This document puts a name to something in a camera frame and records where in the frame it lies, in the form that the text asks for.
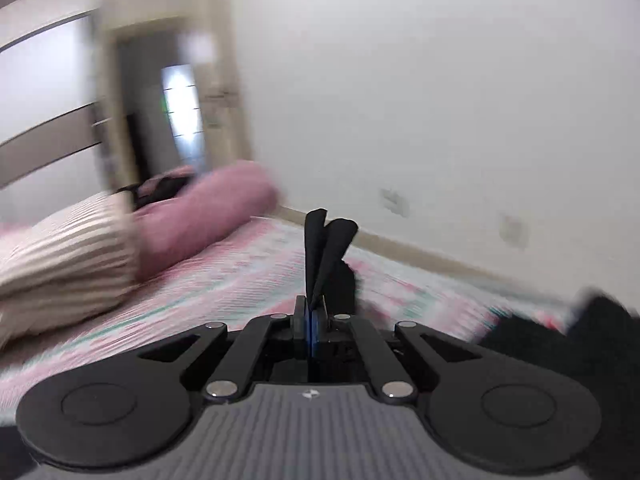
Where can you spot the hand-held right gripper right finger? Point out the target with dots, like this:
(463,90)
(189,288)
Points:
(322,327)

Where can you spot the bright hallway window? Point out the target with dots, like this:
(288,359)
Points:
(181,110)

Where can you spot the mauve duvet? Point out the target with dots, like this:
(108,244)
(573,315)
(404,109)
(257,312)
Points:
(210,215)

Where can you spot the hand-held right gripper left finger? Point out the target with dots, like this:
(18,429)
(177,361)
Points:
(301,325)

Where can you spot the white wall socket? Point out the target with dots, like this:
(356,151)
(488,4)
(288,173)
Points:
(395,202)

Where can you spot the cream door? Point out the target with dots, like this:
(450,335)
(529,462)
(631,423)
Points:
(225,125)

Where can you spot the white and grey wardrobe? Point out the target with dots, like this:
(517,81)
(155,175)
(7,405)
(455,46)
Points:
(45,90)

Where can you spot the striped folded duvet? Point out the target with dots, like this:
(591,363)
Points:
(65,255)

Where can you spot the black pants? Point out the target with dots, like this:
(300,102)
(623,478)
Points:
(332,247)

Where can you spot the patterned bed sheet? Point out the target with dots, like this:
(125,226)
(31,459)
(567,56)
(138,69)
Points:
(240,285)

